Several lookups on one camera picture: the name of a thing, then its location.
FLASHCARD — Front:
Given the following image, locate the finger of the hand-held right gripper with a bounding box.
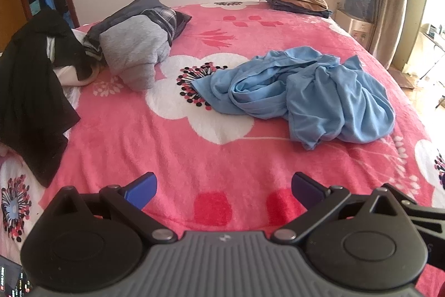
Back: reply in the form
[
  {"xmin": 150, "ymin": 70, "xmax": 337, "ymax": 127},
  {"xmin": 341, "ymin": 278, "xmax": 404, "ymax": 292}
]
[{"xmin": 384, "ymin": 183, "xmax": 445, "ymax": 238}]

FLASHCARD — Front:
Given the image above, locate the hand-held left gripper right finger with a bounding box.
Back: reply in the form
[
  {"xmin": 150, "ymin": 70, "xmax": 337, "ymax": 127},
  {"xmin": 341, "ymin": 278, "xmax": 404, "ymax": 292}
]
[{"xmin": 273, "ymin": 172, "xmax": 407, "ymax": 244}]

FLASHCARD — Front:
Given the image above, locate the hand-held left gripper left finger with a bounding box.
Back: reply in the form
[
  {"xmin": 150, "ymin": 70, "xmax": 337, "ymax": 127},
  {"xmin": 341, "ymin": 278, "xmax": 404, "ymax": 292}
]
[{"xmin": 47, "ymin": 172, "xmax": 178, "ymax": 244}]

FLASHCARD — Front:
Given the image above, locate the light blue t-shirt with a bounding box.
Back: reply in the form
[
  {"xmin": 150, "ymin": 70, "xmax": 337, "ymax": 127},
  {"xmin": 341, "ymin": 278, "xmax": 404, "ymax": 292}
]
[{"xmin": 191, "ymin": 46, "xmax": 396, "ymax": 151}]

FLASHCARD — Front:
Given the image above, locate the pink floral blanket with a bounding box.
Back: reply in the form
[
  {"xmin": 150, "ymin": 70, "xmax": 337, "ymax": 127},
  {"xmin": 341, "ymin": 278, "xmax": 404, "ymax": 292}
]
[{"xmin": 0, "ymin": 1, "xmax": 445, "ymax": 297}]

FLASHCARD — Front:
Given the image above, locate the white cloth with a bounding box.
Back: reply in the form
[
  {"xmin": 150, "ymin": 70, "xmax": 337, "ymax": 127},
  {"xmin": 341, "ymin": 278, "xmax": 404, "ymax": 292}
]
[{"xmin": 47, "ymin": 34, "xmax": 102, "ymax": 86}]

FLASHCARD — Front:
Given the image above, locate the black garment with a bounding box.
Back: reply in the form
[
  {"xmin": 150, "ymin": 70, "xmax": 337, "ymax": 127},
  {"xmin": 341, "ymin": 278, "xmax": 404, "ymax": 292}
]
[{"xmin": 0, "ymin": 8, "xmax": 89, "ymax": 188}]

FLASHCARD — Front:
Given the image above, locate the cluttered side table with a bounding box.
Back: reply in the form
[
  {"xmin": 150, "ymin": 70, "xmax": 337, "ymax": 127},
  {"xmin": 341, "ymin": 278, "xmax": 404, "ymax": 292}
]
[{"xmin": 416, "ymin": 23, "xmax": 445, "ymax": 82}]

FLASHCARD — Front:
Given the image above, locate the dark plaid shirt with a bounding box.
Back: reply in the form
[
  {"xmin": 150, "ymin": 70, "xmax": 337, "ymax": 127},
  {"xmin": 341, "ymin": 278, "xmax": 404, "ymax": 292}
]
[{"xmin": 83, "ymin": 0, "xmax": 192, "ymax": 58}]

